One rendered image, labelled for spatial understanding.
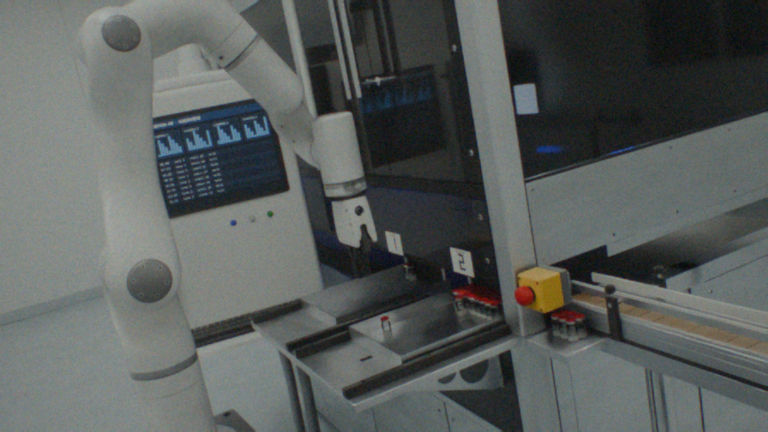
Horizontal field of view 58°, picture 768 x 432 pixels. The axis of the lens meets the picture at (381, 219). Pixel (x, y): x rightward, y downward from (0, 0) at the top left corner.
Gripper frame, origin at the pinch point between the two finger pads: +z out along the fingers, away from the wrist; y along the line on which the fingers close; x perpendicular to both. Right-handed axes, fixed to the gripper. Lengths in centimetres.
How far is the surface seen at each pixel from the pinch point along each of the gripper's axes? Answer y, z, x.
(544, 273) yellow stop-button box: -19.6, 7.2, -30.5
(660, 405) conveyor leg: -33, 36, -43
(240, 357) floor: 272, 110, -24
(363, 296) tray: 47, 22, -18
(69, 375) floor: 345, 110, 70
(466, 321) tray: 5.5, 22.1, -25.6
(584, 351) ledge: -25.9, 23.0, -32.4
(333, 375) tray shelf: 5.2, 22.3, 9.2
